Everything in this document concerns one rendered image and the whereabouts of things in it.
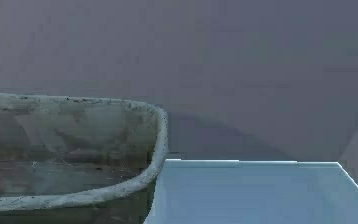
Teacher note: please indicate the pale blue table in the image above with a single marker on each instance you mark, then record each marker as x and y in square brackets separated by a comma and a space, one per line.
[253, 193]

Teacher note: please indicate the grey-green bin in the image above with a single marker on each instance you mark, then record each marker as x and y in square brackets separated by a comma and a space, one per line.
[70, 140]

